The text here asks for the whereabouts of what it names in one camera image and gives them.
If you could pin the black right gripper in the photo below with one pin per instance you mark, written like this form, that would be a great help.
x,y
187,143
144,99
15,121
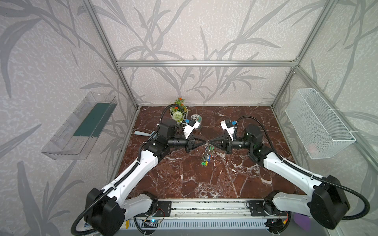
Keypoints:
x,y
229,143

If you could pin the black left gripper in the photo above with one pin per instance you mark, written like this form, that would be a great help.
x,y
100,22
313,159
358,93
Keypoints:
x,y
189,143

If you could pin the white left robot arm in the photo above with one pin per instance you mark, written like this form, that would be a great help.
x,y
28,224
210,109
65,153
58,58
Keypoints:
x,y
108,208

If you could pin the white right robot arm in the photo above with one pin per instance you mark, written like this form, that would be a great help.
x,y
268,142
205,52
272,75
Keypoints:
x,y
324,199

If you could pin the printed snack jar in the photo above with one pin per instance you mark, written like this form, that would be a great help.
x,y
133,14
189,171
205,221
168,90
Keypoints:
x,y
198,118

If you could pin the potted artificial flower plant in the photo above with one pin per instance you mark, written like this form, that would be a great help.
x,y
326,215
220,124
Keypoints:
x,y
179,112

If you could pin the light blue toy trowel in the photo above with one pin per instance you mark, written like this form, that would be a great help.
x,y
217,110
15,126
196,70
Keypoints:
x,y
140,133

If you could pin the green circuit board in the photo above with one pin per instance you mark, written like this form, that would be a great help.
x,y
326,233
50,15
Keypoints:
x,y
151,222

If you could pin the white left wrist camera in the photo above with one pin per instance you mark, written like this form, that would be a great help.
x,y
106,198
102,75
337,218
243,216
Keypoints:
x,y
190,126

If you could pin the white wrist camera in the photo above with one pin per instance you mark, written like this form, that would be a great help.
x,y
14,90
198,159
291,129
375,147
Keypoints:
x,y
229,127
190,126

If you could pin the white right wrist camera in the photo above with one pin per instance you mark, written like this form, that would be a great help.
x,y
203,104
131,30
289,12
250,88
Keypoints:
x,y
229,127

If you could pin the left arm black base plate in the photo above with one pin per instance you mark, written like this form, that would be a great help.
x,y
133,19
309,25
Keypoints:
x,y
160,209

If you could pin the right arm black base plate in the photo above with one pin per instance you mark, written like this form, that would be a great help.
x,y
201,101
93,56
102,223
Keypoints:
x,y
264,209

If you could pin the white wire mesh basket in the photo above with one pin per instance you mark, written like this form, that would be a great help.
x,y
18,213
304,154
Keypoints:
x,y
321,131

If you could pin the clear plastic wall tray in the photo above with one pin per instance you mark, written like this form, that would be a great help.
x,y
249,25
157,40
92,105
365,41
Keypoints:
x,y
79,133

